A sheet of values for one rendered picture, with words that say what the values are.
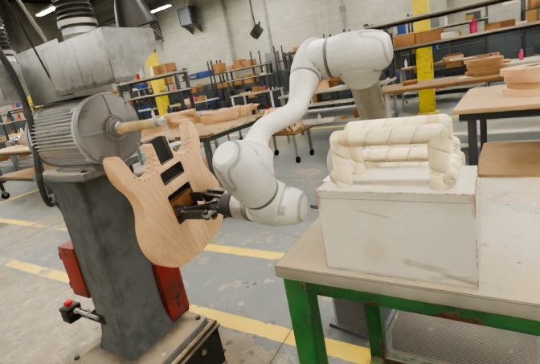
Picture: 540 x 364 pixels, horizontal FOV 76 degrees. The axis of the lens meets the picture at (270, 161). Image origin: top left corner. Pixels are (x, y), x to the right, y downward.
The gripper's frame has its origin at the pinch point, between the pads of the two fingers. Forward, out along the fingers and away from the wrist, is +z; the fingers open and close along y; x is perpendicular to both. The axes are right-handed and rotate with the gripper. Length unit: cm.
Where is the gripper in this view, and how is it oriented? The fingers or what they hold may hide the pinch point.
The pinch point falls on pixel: (185, 202)
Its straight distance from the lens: 112.4
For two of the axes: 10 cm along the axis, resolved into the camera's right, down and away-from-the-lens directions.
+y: 4.5, -4.5, 7.7
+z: -8.5, 0.4, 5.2
